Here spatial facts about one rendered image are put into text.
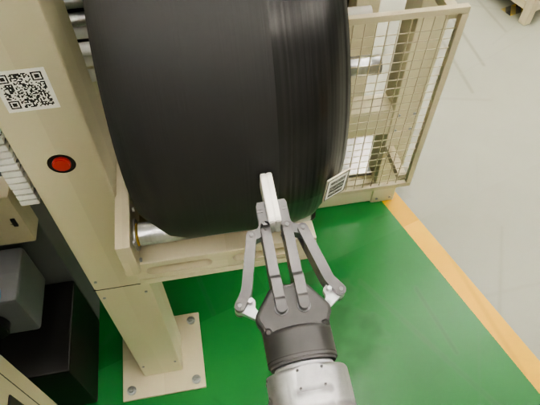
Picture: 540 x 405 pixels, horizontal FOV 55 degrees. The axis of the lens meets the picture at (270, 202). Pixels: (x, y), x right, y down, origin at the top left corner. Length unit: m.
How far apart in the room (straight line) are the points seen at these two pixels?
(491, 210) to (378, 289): 0.63
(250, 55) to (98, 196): 0.51
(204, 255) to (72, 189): 0.27
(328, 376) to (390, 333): 1.38
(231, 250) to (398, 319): 1.05
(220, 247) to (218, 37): 0.52
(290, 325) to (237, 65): 0.29
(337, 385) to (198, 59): 0.37
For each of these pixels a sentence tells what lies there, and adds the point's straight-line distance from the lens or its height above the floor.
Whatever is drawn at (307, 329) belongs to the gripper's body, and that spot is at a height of 1.22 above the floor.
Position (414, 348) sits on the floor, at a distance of 1.91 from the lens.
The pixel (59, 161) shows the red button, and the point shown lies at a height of 1.07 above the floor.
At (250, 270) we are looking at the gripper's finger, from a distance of 0.59.
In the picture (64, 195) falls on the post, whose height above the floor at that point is 0.98.
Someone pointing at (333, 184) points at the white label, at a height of 1.15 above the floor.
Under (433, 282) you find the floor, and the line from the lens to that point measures 2.04.
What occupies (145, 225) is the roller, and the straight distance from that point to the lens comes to 0.99.
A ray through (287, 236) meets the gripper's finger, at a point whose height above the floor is 1.21.
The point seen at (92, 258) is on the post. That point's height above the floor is 0.76.
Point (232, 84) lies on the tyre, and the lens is 0.59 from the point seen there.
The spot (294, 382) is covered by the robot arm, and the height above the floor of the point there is 1.21.
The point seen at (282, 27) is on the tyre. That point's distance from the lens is 0.60.
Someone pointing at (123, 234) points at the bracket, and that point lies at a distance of 0.96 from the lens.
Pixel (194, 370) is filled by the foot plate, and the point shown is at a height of 0.01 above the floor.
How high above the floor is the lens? 1.71
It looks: 53 degrees down
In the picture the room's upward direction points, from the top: straight up
